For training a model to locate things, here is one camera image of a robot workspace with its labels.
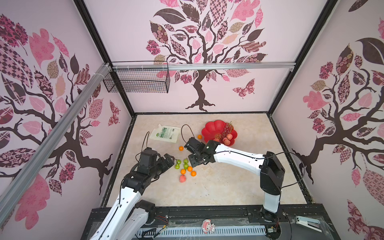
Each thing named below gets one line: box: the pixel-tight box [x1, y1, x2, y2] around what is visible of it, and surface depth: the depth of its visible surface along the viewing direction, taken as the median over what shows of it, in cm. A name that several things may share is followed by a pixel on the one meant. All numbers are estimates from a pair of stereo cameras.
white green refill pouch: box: [149, 124, 181, 143], surface depth 109 cm
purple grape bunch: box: [221, 122, 234, 139], surface depth 106 cm
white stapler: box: [295, 215, 322, 233], surface depth 71 cm
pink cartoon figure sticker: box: [201, 219, 216, 235], surface depth 70 cm
